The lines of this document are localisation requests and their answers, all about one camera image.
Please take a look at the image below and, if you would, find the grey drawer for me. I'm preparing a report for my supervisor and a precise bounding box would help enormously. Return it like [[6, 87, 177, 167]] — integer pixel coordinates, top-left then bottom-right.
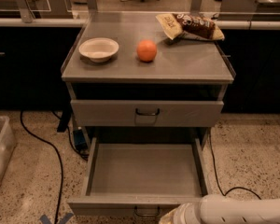
[[71, 100, 224, 127], [68, 139, 211, 217]]

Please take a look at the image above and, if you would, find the grey drawer cabinet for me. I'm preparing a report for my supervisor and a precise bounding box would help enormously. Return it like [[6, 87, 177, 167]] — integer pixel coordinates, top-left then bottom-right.
[[62, 12, 234, 142]]

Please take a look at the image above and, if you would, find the blue power box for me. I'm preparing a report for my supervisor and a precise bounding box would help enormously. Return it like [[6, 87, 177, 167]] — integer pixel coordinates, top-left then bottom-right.
[[73, 129, 87, 151]]

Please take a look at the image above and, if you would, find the clear plastic bin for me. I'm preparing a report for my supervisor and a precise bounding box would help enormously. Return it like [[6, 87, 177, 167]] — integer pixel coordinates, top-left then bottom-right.
[[0, 115, 17, 192]]

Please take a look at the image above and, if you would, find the white bowl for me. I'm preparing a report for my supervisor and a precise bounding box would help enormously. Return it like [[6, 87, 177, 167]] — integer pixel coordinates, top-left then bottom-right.
[[78, 37, 119, 63]]

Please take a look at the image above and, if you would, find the black floor cable left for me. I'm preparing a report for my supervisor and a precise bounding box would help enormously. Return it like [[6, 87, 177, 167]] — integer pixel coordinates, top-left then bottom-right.
[[19, 110, 64, 224]]

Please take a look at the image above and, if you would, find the orange fruit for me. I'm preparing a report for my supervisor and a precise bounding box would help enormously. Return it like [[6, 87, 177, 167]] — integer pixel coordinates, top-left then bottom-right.
[[136, 40, 157, 63]]

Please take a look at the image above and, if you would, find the blue tape cross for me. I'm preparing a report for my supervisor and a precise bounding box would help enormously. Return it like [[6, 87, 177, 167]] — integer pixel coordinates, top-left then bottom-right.
[[39, 213, 74, 224]]

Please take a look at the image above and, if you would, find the brown chip bag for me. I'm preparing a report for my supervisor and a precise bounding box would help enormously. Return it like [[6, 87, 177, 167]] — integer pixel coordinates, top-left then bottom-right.
[[156, 13, 225, 41]]

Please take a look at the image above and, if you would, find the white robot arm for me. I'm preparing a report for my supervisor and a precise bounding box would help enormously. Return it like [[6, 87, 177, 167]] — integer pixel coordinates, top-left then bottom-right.
[[159, 194, 280, 224]]

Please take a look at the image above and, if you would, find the white horizontal rail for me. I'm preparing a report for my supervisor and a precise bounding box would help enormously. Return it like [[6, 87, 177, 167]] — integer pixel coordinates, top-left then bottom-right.
[[0, 18, 280, 30]]

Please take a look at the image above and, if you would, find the grey top drawer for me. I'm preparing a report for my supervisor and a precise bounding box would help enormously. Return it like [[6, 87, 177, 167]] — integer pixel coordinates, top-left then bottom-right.
[[71, 100, 224, 127]]

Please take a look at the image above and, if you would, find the black floor cable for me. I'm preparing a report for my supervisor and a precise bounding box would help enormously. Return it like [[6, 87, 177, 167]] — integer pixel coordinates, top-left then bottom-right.
[[208, 131, 263, 201], [19, 110, 64, 224]]

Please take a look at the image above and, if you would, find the black floor cable right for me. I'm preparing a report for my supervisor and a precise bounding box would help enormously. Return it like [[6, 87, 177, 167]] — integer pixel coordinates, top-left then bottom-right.
[[208, 131, 263, 201]]

